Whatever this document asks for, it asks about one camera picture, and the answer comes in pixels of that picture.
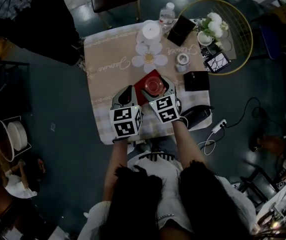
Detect black picture frame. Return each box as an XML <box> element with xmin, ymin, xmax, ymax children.
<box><xmin>204</xmin><ymin>51</ymin><xmax>232</xmax><ymax>75</ymax></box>

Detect person's left forearm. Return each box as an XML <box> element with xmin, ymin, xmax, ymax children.
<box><xmin>102</xmin><ymin>137</ymin><xmax>130</xmax><ymax>206</ymax></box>

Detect black stool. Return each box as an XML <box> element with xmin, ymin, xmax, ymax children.
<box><xmin>239</xmin><ymin>168</ymin><xmax>280</xmax><ymax>208</ymax></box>

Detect white power strip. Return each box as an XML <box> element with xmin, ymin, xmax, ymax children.
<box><xmin>211</xmin><ymin>118</ymin><xmax>227</xmax><ymax>135</ymax></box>

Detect black cable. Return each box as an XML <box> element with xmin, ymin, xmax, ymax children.
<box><xmin>222</xmin><ymin>97</ymin><xmax>267</xmax><ymax>130</ymax></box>

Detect red square box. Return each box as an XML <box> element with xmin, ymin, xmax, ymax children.
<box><xmin>133</xmin><ymin>68</ymin><xmax>164</xmax><ymax>105</ymax></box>

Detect blue chair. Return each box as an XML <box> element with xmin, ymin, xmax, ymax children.
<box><xmin>259</xmin><ymin>25</ymin><xmax>286</xmax><ymax>61</ymax></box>

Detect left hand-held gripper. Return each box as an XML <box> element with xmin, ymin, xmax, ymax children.
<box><xmin>109</xmin><ymin>84</ymin><xmax>143</xmax><ymax>139</ymax></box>

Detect white cable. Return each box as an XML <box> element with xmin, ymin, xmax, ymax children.
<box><xmin>197</xmin><ymin>131</ymin><xmax>226</xmax><ymax>156</ymax></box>

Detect person's right forearm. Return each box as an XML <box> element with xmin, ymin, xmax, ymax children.
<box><xmin>171</xmin><ymin>120</ymin><xmax>209</xmax><ymax>171</ymax></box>

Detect white plate rack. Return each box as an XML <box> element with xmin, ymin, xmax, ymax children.
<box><xmin>0</xmin><ymin>115</ymin><xmax>32</xmax><ymax>163</ymax></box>

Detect black square box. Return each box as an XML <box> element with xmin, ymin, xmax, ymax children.
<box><xmin>183</xmin><ymin>70</ymin><xmax>211</xmax><ymax>93</ymax></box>

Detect gold wire round rack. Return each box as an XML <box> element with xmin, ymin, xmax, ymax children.
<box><xmin>177</xmin><ymin>0</ymin><xmax>254</xmax><ymax>76</ymax></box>

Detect table with beige flower tablecloth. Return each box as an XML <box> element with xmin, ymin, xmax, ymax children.
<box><xmin>83</xmin><ymin>21</ymin><xmax>213</xmax><ymax>145</ymax></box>

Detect white paper cup stack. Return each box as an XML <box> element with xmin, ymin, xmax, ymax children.
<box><xmin>136</xmin><ymin>19</ymin><xmax>163</xmax><ymax>46</ymax></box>

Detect person's white shirt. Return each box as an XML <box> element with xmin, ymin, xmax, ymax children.
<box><xmin>77</xmin><ymin>155</ymin><xmax>258</xmax><ymax>240</ymax></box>

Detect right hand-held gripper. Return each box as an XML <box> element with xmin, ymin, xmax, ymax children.
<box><xmin>140</xmin><ymin>76</ymin><xmax>183</xmax><ymax>124</ymax></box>

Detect silver tape roll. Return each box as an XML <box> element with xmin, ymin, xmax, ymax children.
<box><xmin>175</xmin><ymin>52</ymin><xmax>191</xmax><ymax>73</ymax></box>

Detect clear pink cup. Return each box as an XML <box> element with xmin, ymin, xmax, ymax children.
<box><xmin>144</xmin><ymin>75</ymin><xmax>164</xmax><ymax>96</ymax></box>

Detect clear water bottle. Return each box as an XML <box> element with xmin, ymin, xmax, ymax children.
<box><xmin>159</xmin><ymin>2</ymin><xmax>177</xmax><ymax>34</ymax></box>

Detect black metal shelf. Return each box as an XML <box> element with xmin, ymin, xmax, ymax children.
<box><xmin>0</xmin><ymin>59</ymin><xmax>31</xmax><ymax>121</ymax></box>

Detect black pouch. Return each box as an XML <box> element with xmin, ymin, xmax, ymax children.
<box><xmin>181</xmin><ymin>104</ymin><xmax>215</xmax><ymax>131</ymax></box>

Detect white flowers in vase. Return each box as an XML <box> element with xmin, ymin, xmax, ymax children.
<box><xmin>197</xmin><ymin>11</ymin><xmax>230</xmax><ymax>48</ymax></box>

